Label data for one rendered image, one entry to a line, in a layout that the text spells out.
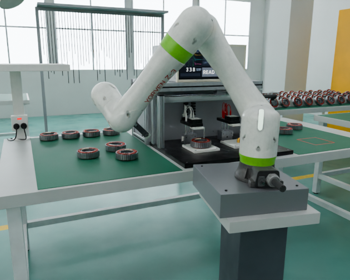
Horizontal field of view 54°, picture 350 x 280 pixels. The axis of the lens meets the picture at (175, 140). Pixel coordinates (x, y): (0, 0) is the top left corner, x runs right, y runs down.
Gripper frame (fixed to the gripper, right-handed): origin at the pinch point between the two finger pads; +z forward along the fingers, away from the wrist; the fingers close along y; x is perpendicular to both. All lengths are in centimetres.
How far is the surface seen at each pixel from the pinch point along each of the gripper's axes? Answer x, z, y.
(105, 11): -73, 209, 307
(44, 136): 45, 18, 54
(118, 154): 17.0, 2.4, -0.9
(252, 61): -325, 697, 327
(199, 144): -15.2, 22.2, -19.2
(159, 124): -8.3, 14.9, 2.0
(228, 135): -33, 50, -17
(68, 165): 36.1, -9.4, 7.1
